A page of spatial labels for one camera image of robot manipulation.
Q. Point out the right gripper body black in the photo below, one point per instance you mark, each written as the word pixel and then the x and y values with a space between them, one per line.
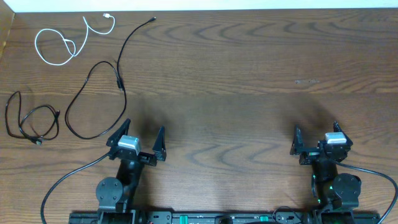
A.
pixel 310 157

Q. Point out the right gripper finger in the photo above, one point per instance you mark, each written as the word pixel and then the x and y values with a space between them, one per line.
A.
pixel 297 143
pixel 337 128

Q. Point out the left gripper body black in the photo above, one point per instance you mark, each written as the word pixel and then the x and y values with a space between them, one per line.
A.
pixel 148 161

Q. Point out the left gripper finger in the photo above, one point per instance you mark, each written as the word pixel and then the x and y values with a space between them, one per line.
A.
pixel 159 147
pixel 117 135

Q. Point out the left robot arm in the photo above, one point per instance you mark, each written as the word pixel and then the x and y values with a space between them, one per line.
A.
pixel 116 194

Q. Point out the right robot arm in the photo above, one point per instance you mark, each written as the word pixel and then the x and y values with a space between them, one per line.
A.
pixel 337 193

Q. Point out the cardboard panel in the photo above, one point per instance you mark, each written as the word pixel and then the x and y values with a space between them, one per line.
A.
pixel 6 19

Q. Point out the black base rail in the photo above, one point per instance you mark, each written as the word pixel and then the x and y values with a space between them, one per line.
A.
pixel 167 217

